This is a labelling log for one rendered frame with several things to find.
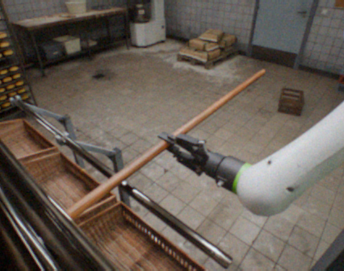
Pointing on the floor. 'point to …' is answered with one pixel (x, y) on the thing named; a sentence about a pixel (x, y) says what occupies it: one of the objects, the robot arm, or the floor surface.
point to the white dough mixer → (146, 22)
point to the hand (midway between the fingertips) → (168, 142)
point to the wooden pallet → (210, 60)
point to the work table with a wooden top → (69, 31)
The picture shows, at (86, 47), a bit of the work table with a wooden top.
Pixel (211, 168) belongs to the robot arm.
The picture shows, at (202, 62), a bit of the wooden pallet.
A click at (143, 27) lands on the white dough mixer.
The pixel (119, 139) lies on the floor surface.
